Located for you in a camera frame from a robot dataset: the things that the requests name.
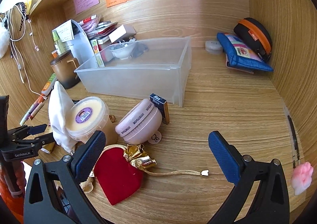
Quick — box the purple pen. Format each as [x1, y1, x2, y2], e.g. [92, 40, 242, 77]
[29, 102, 44, 120]

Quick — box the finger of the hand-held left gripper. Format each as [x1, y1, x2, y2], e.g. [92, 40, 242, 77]
[7, 124, 47, 140]
[11, 133, 54, 147]

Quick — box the red heart velvet pouch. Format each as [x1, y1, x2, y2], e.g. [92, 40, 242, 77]
[94, 143, 210, 206]

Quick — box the small beige cloth pouch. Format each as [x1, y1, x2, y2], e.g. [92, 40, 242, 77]
[80, 171, 96, 193]

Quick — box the clear plastic storage bin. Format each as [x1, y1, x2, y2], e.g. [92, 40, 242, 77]
[74, 36, 192, 108]

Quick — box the pink round case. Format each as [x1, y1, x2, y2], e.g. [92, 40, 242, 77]
[115, 98, 163, 145]

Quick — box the pink paw squishy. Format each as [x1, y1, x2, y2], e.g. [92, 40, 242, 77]
[291, 162, 311, 196]

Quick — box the white fluffy toy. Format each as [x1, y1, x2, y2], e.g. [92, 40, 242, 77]
[0, 19, 11, 59]

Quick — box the black orange zip case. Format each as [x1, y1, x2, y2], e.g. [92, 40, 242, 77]
[233, 18, 273, 63]

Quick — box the wooden desktop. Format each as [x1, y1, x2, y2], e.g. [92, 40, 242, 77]
[20, 38, 305, 224]

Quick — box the white file holder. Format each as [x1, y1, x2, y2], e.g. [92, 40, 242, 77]
[52, 19, 99, 69]

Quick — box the white charging cable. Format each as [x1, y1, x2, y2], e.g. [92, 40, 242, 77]
[4, 7, 45, 97]

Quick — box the pink wallet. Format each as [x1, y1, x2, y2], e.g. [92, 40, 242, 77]
[225, 55, 255, 74]

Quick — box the fruit picture box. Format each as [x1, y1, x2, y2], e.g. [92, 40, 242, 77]
[90, 38, 99, 54]

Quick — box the green spray bottle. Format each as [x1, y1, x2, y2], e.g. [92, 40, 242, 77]
[53, 31, 61, 52]

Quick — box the black cloth item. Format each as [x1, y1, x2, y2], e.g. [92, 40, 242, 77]
[130, 42, 149, 58]

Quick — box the red flat packet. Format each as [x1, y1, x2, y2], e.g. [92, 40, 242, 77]
[94, 23, 118, 37]

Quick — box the small white bowl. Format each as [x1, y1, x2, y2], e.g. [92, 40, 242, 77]
[110, 43, 135, 60]

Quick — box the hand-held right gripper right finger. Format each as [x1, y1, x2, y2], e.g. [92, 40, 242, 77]
[208, 130, 290, 224]

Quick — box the blue patterned zip pouch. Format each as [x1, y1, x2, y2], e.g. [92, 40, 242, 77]
[217, 32, 274, 73]

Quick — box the white drawstring pouch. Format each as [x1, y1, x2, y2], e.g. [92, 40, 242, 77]
[48, 81, 77, 155]

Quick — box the small blue box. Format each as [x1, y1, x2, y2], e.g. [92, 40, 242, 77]
[149, 93, 170, 124]

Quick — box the pink red packet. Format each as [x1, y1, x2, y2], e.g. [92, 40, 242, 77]
[80, 15, 102, 31]

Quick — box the orange green tube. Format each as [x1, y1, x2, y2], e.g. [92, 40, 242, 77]
[41, 73, 57, 95]

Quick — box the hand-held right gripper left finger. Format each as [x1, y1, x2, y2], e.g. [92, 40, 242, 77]
[23, 130, 107, 224]

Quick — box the white paper note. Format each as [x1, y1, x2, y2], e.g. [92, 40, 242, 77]
[58, 21, 75, 42]

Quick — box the brown ceramic mug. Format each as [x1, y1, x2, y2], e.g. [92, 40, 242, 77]
[50, 50, 80, 89]

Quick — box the white cardboard box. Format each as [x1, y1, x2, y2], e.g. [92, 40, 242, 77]
[108, 25, 137, 43]

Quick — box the red book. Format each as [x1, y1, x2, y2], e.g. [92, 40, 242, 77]
[98, 38, 115, 63]

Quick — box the black bead bracelet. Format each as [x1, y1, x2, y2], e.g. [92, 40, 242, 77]
[15, 2, 27, 32]

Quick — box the cream tub with lid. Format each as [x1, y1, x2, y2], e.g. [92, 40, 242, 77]
[66, 97, 119, 145]

